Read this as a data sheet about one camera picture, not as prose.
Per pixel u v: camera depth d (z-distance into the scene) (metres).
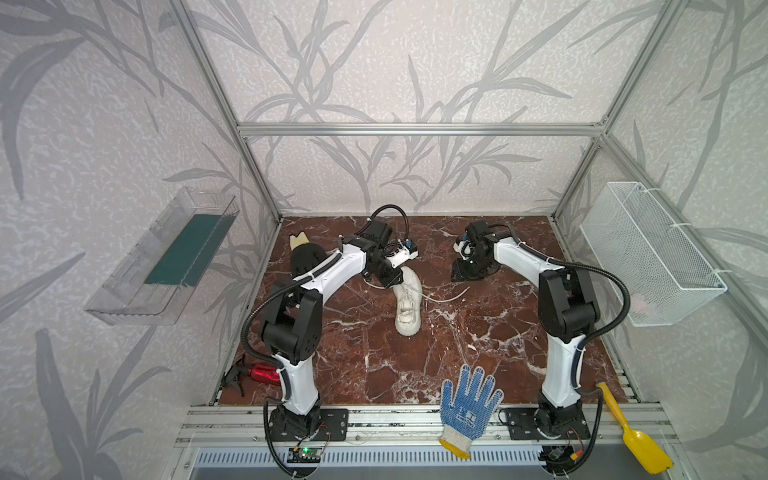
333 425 0.74
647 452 0.69
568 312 0.53
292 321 0.49
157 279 0.63
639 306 0.72
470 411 0.75
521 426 0.73
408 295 0.91
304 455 0.72
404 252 0.82
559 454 0.75
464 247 0.90
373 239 0.73
